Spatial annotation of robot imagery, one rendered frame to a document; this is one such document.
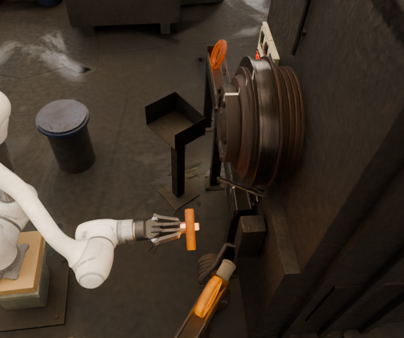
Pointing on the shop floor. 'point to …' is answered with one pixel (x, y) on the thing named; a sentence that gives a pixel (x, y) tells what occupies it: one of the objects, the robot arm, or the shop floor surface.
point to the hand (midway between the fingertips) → (189, 227)
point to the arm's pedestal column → (58, 306)
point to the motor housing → (210, 275)
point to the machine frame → (346, 176)
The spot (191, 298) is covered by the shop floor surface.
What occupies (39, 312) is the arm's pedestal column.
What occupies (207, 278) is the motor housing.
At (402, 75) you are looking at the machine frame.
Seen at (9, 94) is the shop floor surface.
